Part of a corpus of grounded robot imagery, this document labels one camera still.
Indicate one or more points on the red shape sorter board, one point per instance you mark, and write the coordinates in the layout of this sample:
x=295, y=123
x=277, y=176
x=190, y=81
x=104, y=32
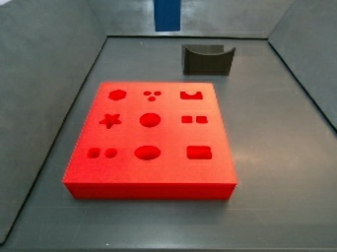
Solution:
x=152, y=144

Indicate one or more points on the dark grey notched block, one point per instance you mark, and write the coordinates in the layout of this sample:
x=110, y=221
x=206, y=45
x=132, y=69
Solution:
x=206, y=59

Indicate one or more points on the blue vertical panel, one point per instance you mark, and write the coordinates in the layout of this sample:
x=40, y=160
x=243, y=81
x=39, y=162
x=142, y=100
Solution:
x=167, y=15

